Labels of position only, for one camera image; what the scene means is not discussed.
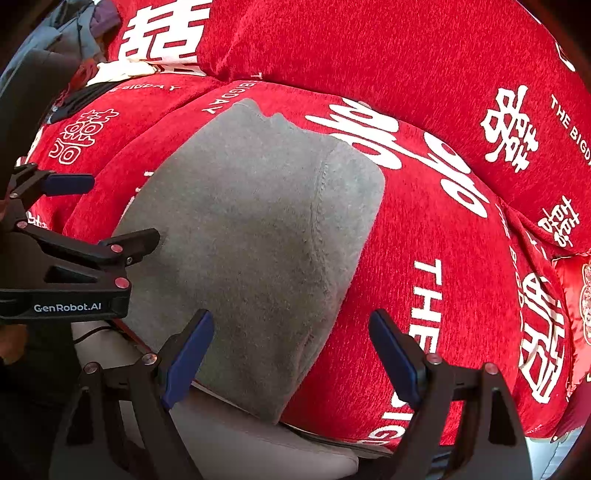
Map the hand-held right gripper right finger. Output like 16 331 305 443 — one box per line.
368 308 534 480

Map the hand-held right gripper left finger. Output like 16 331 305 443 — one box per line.
48 308 215 480

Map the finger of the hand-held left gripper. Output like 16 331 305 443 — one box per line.
0 162 96 232
0 227 161 296

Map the grey knit sweater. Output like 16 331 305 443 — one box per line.
111 98 386 425

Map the person's left hand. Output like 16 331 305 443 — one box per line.
0 323 28 365

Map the black garment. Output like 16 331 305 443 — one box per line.
46 83 116 125

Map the dark grey smooth object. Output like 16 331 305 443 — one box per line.
0 55 81 167

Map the dark red garment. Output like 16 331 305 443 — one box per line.
69 60 100 93

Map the beige leather sofa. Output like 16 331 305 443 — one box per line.
48 318 398 480

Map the white cloth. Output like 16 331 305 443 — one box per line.
85 60 160 86

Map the red printed sofa seat cover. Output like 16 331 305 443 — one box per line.
18 71 583 453

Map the red printed sofa back cushion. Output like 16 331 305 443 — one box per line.
196 0 591 252
104 0 218 77

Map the purple garment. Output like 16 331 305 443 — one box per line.
90 0 122 38

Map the red embroidered satin pillow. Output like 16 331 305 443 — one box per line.
551 251 591 398

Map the black cable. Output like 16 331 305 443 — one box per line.
71 323 121 344

